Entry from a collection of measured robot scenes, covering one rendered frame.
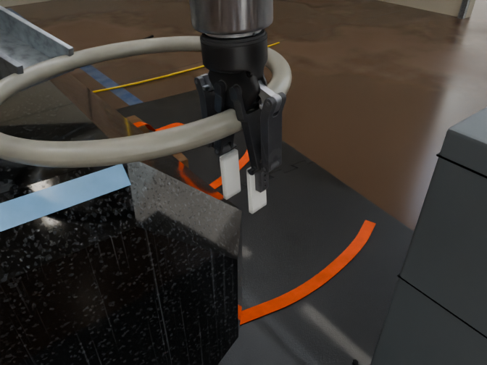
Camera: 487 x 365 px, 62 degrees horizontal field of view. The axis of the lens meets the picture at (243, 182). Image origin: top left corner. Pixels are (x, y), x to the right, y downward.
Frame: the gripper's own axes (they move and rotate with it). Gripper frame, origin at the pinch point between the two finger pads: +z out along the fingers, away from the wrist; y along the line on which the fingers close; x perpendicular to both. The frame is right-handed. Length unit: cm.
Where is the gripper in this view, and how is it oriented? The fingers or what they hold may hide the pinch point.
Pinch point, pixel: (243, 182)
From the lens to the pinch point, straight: 56.4
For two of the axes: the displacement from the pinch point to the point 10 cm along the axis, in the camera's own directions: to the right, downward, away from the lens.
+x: -7.0, 4.2, -5.7
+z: 0.6, 8.3, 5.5
